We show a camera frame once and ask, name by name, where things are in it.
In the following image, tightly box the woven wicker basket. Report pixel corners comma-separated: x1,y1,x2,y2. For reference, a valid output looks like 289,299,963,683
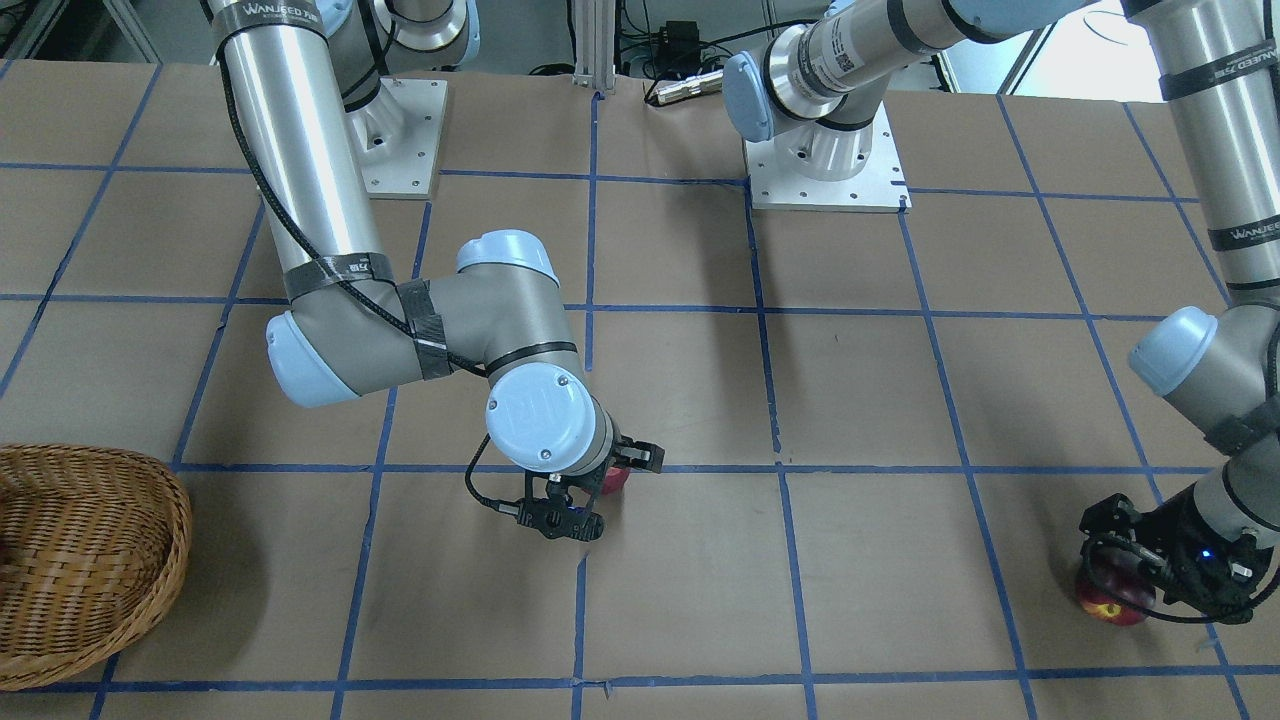
1,445,193,691

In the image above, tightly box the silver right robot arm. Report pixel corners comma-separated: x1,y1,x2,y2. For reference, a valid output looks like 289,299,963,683
201,1,663,487

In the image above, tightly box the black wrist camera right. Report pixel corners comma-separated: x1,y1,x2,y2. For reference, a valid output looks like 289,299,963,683
515,471,605,542

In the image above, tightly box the dark red apple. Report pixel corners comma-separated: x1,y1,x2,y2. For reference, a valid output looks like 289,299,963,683
599,465,631,496

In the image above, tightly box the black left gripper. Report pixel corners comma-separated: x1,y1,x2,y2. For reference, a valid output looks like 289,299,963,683
1080,489,1277,616

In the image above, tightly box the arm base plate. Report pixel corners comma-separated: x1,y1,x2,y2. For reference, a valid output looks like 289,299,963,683
742,105,913,213
346,78,448,200

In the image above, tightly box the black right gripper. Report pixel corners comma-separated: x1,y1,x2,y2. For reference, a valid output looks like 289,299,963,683
562,436,666,496

